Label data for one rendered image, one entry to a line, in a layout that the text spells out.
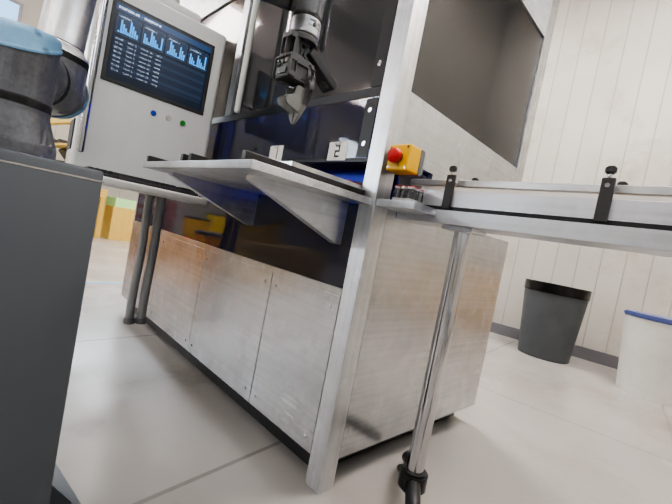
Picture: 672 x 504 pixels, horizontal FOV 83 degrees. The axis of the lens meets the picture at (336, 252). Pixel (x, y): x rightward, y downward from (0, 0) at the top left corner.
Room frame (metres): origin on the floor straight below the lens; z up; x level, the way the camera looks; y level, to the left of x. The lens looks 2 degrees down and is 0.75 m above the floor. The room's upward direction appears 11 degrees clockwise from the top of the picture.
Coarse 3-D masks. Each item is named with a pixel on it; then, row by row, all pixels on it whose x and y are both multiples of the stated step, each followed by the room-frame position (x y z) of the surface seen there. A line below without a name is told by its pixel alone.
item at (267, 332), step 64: (128, 256) 2.52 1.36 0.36; (192, 256) 1.85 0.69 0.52; (384, 256) 1.14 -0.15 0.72; (448, 256) 1.41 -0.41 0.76; (192, 320) 1.76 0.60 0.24; (256, 320) 1.40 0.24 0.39; (320, 320) 1.17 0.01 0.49; (384, 320) 1.19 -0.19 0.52; (256, 384) 1.35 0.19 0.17; (320, 384) 1.13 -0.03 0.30; (384, 384) 1.24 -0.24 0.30; (448, 384) 1.56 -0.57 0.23
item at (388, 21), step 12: (396, 0) 1.13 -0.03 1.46; (384, 24) 1.15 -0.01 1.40; (384, 36) 1.15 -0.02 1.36; (384, 48) 1.14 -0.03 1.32; (384, 60) 1.13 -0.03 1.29; (384, 72) 1.13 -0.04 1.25; (372, 84) 1.15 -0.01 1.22; (372, 108) 1.14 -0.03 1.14; (372, 120) 1.13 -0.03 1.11; (360, 132) 1.16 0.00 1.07; (360, 144) 1.15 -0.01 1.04; (360, 156) 1.14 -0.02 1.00
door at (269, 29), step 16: (272, 16) 1.63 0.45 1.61; (256, 32) 1.70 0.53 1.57; (272, 32) 1.61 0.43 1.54; (256, 48) 1.69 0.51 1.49; (272, 48) 1.59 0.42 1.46; (256, 64) 1.67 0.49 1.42; (272, 64) 1.58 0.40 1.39; (256, 80) 1.65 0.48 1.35; (272, 80) 1.56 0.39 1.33; (256, 96) 1.63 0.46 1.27; (272, 96) 1.55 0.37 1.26; (240, 112) 1.71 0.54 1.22
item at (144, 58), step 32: (128, 0) 1.48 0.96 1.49; (160, 0) 1.57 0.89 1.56; (128, 32) 1.49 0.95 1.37; (160, 32) 1.56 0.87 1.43; (192, 32) 1.65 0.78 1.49; (128, 64) 1.50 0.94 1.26; (160, 64) 1.58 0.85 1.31; (192, 64) 1.66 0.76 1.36; (96, 96) 1.45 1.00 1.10; (128, 96) 1.52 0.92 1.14; (160, 96) 1.59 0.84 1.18; (192, 96) 1.67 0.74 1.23; (96, 128) 1.46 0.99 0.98; (128, 128) 1.53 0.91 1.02; (160, 128) 1.61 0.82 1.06; (192, 128) 1.69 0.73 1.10; (96, 160) 1.47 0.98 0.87; (128, 160) 1.54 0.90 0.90
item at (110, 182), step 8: (104, 176) 1.30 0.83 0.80; (104, 184) 1.30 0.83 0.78; (112, 184) 1.32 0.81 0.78; (120, 184) 1.33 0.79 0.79; (128, 184) 1.35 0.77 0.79; (136, 184) 1.37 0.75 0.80; (144, 192) 1.39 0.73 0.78; (152, 192) 1.40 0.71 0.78; (160, 192) 1.42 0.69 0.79; (168, 192) 1.44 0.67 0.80; (176, 192) 1.46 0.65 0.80; (184, 200) 1.48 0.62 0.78; (192, 200) 1.50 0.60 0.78; (200, 200) 1.52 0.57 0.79
